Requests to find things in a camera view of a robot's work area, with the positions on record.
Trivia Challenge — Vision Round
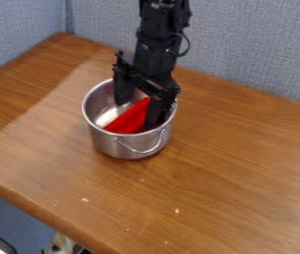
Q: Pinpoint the white black object below table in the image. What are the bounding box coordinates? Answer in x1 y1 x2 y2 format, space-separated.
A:
40 233 92 254

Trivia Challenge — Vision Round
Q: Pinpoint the red rectangular block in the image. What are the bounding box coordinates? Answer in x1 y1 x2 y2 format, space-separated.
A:
103 97 150 134

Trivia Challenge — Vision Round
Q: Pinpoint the metal pot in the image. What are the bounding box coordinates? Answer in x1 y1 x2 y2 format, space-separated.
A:
81 79 178 160

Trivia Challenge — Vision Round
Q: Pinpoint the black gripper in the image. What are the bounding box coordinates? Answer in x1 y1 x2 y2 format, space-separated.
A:
112 30 182 129

